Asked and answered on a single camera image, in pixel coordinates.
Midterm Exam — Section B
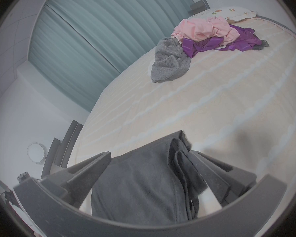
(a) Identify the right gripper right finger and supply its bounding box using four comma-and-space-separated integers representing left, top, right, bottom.
187, 150, 257, 205

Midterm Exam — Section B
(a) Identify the bed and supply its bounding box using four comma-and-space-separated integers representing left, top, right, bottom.
69, 0, 296, 218

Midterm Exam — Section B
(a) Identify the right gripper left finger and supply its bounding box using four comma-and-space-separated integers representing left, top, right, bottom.
41, 152, 112, 210

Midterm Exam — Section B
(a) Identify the blue-green curtain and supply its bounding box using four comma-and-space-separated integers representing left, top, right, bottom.
27, 5, 121, 112
46, 0, 195, 73

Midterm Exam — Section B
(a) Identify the purple garment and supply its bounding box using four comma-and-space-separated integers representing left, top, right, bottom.
182, 25, 269, 59

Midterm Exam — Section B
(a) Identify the black T-shirt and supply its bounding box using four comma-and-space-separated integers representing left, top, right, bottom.
91, 130, 210, 224

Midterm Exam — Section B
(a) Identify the white printed pillow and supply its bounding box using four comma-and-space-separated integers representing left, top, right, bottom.
187, 6, 257, 24

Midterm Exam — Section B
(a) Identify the round white mirror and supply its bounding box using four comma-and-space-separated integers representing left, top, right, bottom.
27, 142, 46, 163

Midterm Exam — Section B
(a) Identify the pink garment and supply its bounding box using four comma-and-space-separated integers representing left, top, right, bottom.
171, 16, 240, 45

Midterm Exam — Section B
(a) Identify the grey bedside table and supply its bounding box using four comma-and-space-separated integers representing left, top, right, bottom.
189, 0, 208, 14

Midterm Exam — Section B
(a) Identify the grey garment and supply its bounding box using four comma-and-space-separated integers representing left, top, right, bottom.
150, 37, 191, 83

